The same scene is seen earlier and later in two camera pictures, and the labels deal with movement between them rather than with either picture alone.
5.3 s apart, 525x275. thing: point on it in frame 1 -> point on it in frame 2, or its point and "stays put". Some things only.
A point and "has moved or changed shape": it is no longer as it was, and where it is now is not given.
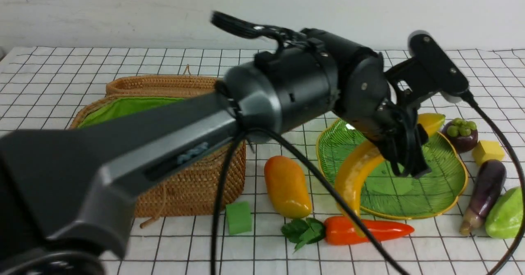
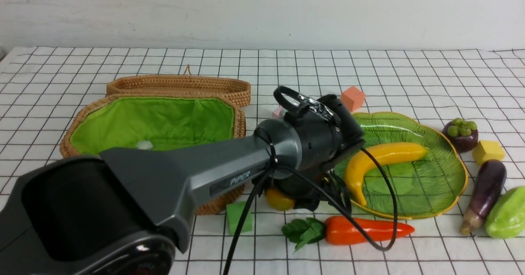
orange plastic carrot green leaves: [338, 230] stays put
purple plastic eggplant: [489, 180] stays put
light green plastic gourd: [504, 218] stays put
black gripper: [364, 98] -> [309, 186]
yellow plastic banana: [356, 160] has moved or changed shape
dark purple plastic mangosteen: [462, 135] stays put
